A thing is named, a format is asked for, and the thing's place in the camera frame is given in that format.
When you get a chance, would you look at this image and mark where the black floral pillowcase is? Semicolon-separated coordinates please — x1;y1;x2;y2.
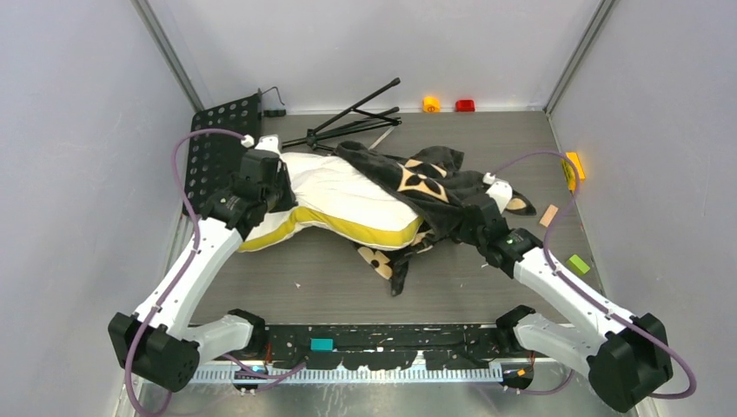
334;141;538;298

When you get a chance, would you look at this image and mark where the white pillow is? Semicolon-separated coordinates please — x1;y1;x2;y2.
238;152;422;252

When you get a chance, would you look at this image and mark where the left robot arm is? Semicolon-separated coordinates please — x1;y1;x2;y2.
108;146;295;393

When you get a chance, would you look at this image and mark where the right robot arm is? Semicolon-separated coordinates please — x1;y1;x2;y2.
457;195;674;413

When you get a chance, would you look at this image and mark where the black perforated music stand tray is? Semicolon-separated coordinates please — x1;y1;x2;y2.
184;92;262;214

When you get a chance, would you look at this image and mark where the tan wooden block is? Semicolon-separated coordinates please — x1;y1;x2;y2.
539;204;559;228

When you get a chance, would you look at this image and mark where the yellow toy block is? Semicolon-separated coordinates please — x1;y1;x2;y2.
561;152;586;193

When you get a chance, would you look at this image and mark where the green toy block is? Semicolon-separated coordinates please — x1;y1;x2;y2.
566;255;591;275

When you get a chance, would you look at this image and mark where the black folding tripod stand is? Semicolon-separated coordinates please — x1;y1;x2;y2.
279;77;402;153

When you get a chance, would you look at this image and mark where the red toy block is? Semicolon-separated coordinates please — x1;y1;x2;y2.
455;99;475;112

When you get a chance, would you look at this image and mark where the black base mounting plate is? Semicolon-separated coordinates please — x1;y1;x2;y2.
230;324;541;371

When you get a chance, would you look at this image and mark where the yellow round toy piece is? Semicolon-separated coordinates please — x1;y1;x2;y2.
422;96;442;113

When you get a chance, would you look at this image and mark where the teal block on base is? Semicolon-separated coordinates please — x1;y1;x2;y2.
310;338;335;352

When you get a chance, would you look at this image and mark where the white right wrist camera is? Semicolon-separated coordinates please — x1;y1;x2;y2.
482;173;513;213

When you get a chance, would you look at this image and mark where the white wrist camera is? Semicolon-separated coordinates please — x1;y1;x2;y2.
482;173;513;213
240;135;281;155

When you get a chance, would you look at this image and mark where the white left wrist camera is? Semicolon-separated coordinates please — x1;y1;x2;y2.
240;135;281;155

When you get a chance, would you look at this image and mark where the aluminium rail frame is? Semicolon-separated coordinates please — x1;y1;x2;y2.
186;354;535;390

